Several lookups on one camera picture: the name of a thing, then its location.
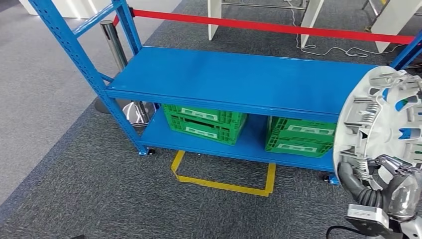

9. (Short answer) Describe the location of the white desk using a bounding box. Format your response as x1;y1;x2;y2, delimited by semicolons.
208;0;325;48
361;0;422;53

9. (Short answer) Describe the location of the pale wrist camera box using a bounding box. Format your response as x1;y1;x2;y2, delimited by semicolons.
344;204;391;237

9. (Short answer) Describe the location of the blue metal shelf rack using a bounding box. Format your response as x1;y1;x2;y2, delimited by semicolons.
28;0;422;187

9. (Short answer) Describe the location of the yellow U-shaped tape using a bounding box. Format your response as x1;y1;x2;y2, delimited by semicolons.
171;150;277;198

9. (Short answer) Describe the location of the white floor cable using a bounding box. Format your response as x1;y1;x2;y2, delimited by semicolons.
288;0;408;58

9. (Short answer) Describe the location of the silver plastic wheel hubcap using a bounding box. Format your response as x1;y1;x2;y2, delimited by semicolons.
333;65;422;195

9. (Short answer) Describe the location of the red barrier belt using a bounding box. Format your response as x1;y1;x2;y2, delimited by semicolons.
112;8;416;45

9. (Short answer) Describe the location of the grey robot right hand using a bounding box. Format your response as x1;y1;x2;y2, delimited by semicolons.
372;155;422;222

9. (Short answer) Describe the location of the chrome stanchion post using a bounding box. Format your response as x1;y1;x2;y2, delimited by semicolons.
94;19;157;127

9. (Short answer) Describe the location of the white cabinet base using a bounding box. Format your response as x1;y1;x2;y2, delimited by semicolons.
18;0;114;19

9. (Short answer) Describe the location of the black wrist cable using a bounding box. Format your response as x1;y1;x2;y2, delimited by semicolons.
326;225;363;239

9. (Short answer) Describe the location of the green plastic crate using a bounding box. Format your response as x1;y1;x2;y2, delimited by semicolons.
267;116;337;143
264;131;334;159
166;114;246;146
162;104;248;125

